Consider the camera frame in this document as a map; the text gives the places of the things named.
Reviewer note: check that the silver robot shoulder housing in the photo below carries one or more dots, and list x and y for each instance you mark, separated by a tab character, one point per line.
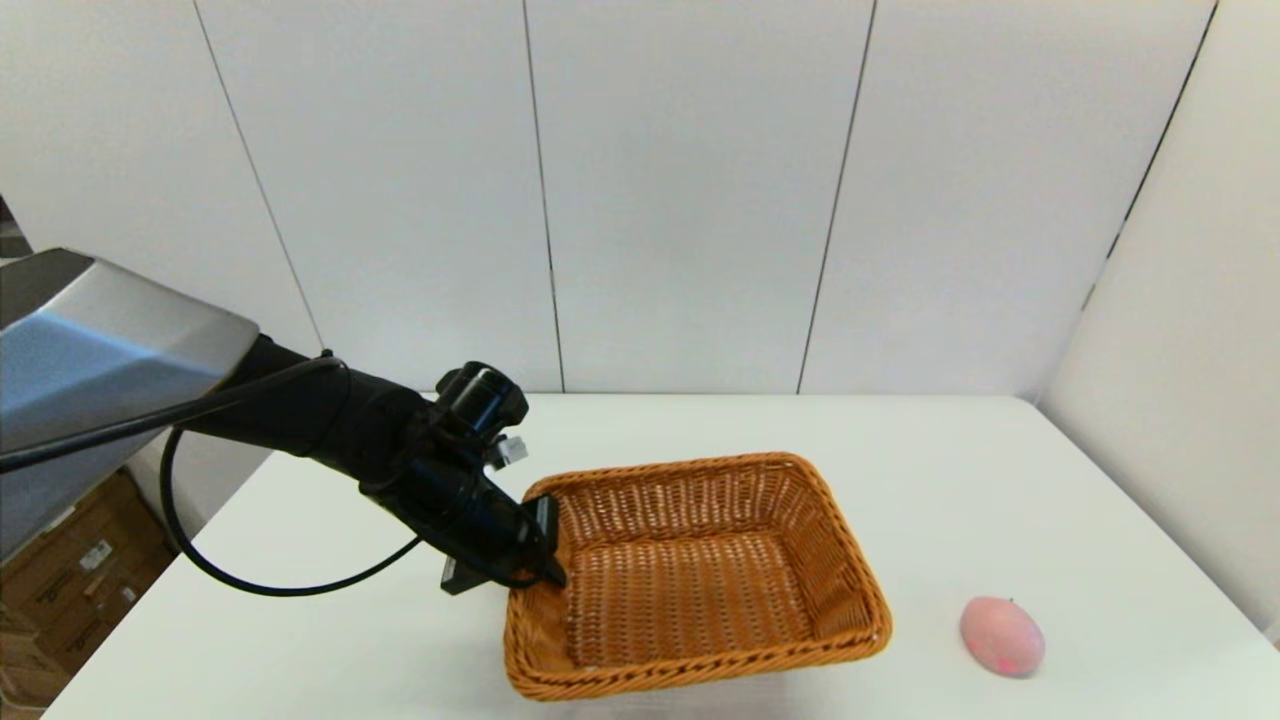
100	360

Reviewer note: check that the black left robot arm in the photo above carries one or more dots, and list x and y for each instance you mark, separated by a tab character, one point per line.
330	420

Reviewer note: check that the dark grey wall fixture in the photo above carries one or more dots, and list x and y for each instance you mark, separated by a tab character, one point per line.
10	235

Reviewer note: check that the orange woven wicker basket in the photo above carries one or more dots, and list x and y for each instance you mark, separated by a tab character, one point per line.
690	600

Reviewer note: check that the pink peach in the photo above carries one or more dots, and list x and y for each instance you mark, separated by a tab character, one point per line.
1003	638

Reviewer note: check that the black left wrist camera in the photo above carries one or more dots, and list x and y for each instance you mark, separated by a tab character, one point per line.
485	395

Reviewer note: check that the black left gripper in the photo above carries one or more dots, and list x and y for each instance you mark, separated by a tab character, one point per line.
465	520

